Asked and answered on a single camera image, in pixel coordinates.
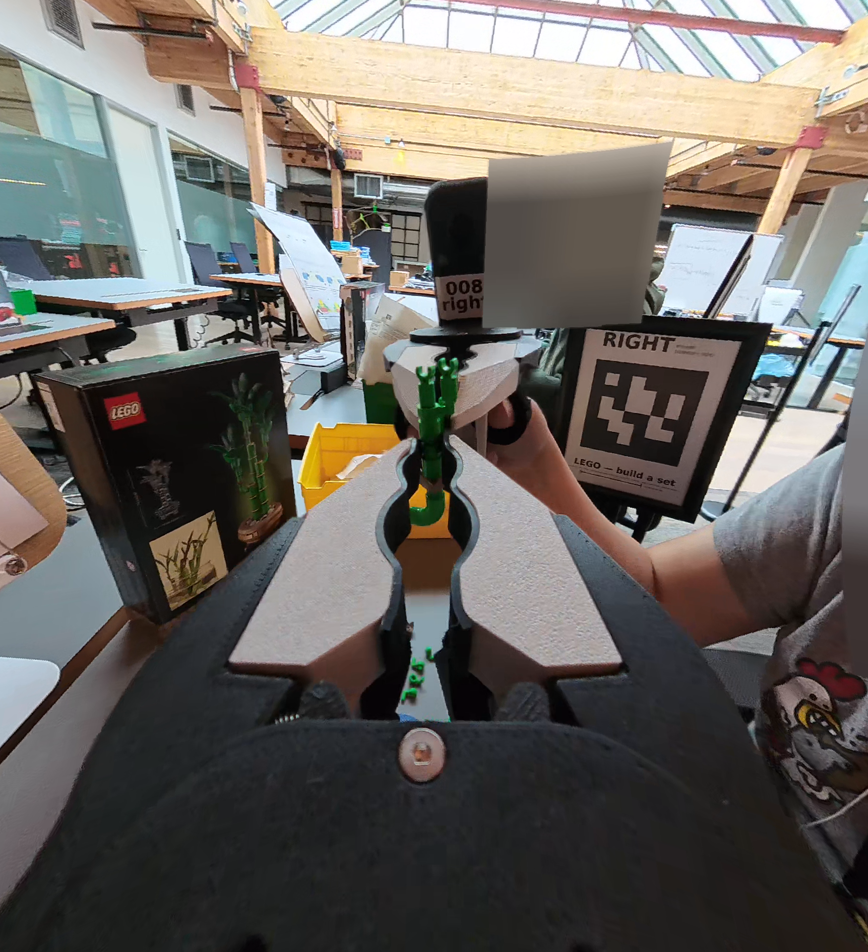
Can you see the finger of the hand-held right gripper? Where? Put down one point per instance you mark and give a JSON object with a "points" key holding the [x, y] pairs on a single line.
{"points": [[486, 379], [406, 387]]}

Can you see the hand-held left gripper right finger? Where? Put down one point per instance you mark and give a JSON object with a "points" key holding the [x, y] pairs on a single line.
{"points": [[531, 587]]}

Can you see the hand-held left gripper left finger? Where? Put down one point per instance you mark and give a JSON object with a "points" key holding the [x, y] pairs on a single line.
{"points": [[315, 580]]}

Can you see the green lego bamboo stem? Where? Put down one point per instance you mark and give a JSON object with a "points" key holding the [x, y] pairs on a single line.
{"points": [[432, 416]]}

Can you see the scattered small green lego pieces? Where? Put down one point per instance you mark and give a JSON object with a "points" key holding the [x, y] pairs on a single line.
{"points": [[417, 673]]}

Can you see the black lego set box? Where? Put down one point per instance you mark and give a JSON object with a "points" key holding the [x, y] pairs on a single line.
{"points": [[173, 476]]}

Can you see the person's right hand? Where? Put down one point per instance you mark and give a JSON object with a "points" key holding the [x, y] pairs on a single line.
{"points": [[545, 468]]}

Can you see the green plastic bin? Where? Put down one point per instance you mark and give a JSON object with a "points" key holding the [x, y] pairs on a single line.
{"points": [[378, 401]]}

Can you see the white paper bag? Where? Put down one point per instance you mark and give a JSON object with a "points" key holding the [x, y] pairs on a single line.
{"points": [[389, 327]]}

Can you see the tall black box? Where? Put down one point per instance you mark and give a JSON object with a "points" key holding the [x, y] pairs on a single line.
{"points": [[356, 320]]}

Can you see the yellow plastic bin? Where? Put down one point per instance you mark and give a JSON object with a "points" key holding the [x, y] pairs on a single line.
{"points": [[337, 454]]}

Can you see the cardboard box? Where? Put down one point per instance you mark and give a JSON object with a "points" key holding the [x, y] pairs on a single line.
{"points": [[351, 264]]}

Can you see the wooden skateboard deck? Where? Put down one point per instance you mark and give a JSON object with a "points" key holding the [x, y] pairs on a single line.
{"points": [[300, 305]]}

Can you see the tilted flip chart whiteboard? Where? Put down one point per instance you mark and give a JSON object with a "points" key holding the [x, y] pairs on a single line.
{"points": [[300, 245]]}

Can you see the black framed tag sign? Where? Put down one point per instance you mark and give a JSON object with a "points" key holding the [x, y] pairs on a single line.
{"points": [[650, 416]]}

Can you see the black office chair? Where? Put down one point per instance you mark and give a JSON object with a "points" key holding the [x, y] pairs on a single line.
{"points": [[248, 260], [211, 275]]}

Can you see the large white whiteboard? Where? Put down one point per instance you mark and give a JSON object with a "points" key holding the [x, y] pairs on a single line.
{"points": [[709, 268]]}

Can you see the blue plastic bag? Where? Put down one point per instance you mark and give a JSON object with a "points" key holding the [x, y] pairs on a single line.
{"points": [[775, 368]]}

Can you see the wooden top desk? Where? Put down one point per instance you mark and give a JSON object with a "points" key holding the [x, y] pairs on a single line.
{"points": [[121, 290]]}

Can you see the small white whiteboard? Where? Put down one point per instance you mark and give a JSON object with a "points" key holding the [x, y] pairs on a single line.
{"points": [[778, 305]]}

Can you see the black easel stand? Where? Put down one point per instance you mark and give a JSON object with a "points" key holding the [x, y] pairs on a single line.
{"points": [[791, 387]]}

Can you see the wooden board with paper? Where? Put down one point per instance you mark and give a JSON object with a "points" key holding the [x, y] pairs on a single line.
{"points": [[2, 476]]}

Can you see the grey top desk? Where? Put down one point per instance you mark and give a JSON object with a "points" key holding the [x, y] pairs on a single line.
{"points": [[32, 331]]}

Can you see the small green box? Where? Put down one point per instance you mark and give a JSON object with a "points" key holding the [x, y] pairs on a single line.
{"points": [[22, 301]]}

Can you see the white wall vent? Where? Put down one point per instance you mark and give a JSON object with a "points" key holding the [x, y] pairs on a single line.
{"points": [[368, 186]]}

